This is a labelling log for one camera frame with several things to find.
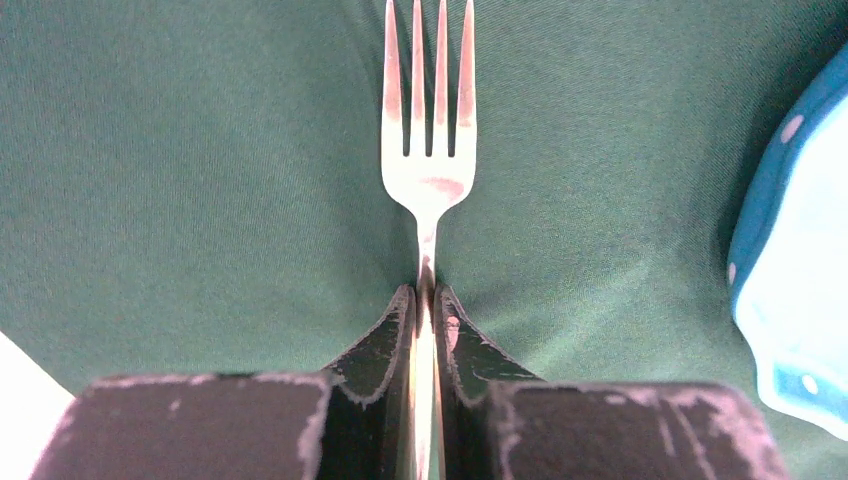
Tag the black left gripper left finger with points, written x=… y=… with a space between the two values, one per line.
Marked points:
x=344 y=421

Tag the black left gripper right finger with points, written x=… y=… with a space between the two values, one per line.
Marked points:
x=501 y=421

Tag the silver fork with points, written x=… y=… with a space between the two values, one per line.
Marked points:
x=428 y=165

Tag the dark green cloth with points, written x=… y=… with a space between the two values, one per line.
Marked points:
x=191 y=186

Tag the blue polka dot plate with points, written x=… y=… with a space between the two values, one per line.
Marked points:
x=787 y=261

